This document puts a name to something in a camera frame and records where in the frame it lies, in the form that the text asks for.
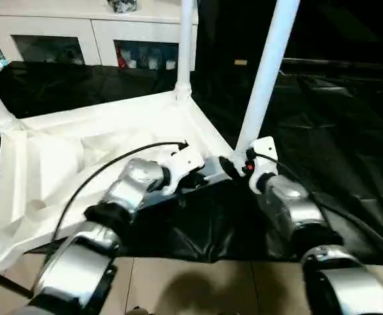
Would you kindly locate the white plastic table top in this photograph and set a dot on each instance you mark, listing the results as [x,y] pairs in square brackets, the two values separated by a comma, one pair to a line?
[96,115]

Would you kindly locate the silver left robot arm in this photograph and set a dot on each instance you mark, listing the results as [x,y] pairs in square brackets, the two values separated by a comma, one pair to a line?
[135,183]

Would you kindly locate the black glossy mat cloth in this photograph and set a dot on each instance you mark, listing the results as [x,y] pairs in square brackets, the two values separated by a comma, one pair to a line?
[342,131]

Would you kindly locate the small tan box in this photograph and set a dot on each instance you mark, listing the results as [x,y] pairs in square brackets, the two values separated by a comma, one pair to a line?
[240,62]

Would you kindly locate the white jar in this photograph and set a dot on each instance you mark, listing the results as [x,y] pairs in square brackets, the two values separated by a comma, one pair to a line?
[169,64]

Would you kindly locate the black monitor bar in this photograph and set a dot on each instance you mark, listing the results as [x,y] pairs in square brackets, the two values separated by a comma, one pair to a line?
[342,64]

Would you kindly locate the red bottle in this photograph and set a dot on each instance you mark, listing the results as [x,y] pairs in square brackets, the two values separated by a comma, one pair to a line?
[120,58]

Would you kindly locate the white glass door cabinet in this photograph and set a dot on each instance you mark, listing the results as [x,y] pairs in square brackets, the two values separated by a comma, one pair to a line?
[89,26]

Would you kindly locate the dark patterned bundle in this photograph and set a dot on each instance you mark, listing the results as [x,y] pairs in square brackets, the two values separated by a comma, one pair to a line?
[123,5]

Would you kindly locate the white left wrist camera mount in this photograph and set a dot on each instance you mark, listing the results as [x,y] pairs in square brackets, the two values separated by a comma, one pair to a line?
[184,160]

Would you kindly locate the black folding table frame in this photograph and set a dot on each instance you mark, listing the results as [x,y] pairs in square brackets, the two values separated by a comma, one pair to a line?
[4,282]

